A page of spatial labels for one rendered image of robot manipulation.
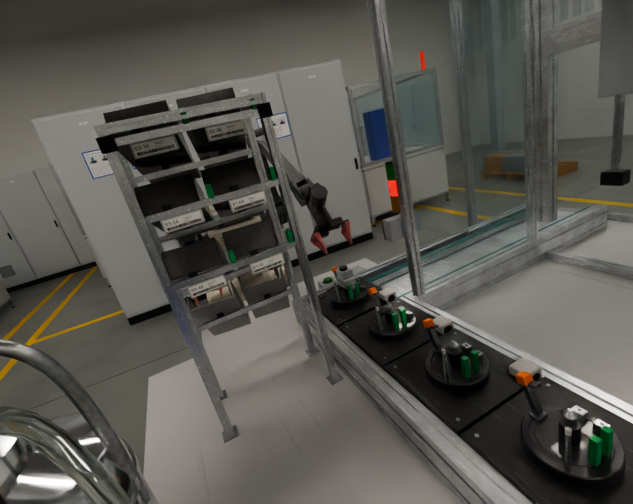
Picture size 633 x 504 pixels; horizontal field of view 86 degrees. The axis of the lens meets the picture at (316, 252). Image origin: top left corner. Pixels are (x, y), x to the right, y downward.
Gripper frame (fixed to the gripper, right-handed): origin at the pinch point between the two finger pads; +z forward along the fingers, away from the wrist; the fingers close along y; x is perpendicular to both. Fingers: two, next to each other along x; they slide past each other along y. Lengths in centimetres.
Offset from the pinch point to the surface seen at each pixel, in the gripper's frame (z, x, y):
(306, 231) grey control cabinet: -137, 270, 89
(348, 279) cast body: 10.4, 5.8, -0.3
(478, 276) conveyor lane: 29, 4, 45
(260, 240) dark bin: -0.9, -22.8, -28.2
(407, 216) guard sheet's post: 5.2, -16.8, 18.0
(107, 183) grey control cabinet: -230, 202, -100
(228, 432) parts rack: 37, 3, -53
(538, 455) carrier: 62, -43, -6
